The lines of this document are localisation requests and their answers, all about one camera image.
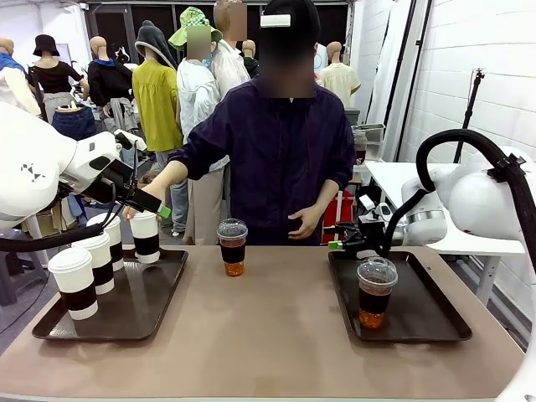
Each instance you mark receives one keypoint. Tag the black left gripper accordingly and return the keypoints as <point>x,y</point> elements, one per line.
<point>113,180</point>

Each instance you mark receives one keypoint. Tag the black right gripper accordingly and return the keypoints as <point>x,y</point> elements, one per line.
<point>370,234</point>

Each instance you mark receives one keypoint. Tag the white paper cup black sleeve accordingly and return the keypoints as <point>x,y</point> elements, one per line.
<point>100,264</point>
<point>75,285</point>
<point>145,240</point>
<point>115,247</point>

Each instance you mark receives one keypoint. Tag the clear plastic iced coffee cup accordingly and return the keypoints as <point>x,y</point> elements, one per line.
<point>374,293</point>
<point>232,251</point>

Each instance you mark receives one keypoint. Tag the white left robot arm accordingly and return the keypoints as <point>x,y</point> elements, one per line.
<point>25,167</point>

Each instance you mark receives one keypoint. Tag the person's right forearm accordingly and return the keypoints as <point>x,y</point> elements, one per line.
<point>173,173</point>

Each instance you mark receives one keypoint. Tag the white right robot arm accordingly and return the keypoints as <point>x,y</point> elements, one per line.
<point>481,201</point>

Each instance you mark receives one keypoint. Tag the person's left forearm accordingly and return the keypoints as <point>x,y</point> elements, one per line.
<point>327,194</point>

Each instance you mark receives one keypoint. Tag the dark brown serving tray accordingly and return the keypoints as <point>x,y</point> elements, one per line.
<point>138,301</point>
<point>419,301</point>

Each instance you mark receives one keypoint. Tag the person's right hand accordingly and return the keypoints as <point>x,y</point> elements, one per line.
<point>151,188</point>

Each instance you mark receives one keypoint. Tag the person's left hand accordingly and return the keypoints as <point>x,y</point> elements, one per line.
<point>310,222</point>

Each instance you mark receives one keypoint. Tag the mannequin in yellow shirt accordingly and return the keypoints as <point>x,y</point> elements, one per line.
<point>157,109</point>

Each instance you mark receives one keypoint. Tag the person in navy jacket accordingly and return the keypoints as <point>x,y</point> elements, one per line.
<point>285,159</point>

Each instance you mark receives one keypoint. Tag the mannequin legs in blue jeans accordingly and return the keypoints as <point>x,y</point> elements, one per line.
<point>73,123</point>

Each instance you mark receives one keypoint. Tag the mannequin in black sweater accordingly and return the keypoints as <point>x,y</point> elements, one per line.
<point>109,84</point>

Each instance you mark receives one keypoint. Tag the mannequin in cream shirt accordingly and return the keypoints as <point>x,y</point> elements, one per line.
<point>340,81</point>

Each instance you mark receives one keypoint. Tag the tall mannequin in white shirt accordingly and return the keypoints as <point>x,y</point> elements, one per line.
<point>230,67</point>

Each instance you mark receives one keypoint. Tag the mannequin with black hat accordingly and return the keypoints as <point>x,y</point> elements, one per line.
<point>54,77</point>

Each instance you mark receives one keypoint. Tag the black tripod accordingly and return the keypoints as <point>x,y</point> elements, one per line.
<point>467,121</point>

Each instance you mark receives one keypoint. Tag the mannequin in dark green top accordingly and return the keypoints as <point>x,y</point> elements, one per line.
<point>251,63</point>

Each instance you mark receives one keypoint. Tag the black light stand pole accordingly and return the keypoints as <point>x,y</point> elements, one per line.
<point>408,75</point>

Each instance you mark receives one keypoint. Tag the mannequin in blue white jacket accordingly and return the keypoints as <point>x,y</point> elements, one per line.
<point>12,84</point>

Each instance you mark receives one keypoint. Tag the black beanie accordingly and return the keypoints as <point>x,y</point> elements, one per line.
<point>289,35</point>

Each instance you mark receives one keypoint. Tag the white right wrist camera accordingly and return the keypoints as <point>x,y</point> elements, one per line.
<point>374,207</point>

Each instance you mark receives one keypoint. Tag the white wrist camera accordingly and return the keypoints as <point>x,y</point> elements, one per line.
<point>134,140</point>
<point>374,207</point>

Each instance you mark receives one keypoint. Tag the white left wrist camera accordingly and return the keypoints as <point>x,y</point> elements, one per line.
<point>134,140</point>

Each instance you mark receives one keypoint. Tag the white head-mounted camera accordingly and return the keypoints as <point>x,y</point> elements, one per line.
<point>275,21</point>

